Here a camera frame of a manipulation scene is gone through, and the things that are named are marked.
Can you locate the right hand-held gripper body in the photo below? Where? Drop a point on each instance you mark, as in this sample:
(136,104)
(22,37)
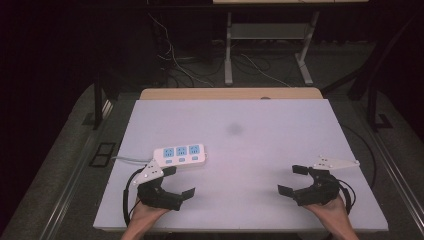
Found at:
(321,193)

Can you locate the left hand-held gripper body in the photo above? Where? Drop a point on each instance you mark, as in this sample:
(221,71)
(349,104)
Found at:
(156,198)

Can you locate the white power strip blue sockets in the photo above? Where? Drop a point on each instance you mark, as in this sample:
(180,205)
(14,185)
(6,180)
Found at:
(180,160)

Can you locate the person's left hand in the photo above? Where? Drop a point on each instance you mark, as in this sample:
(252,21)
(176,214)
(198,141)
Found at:
(143,216)

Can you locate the person's right hand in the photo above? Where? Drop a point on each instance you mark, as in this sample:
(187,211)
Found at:
(333,215)

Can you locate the white table board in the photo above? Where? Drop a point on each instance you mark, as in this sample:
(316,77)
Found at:
(240,160)

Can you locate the black metal stand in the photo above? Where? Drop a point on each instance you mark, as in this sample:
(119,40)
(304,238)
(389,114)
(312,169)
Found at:
(97,103)
(372,106)

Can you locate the wooden table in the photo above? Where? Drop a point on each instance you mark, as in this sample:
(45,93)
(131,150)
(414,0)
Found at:
(226,93)

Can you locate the black tripod leg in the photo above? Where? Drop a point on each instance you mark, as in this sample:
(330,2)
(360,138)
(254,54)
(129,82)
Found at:
(376,56)

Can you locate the black floor frame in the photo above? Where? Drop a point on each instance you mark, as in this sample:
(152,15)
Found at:
(102,154)

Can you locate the metal floor rail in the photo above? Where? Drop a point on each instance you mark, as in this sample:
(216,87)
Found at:
(398,180)
(80,166)

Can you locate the white metal desk frame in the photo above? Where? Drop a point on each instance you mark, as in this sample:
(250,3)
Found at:
(266,31)

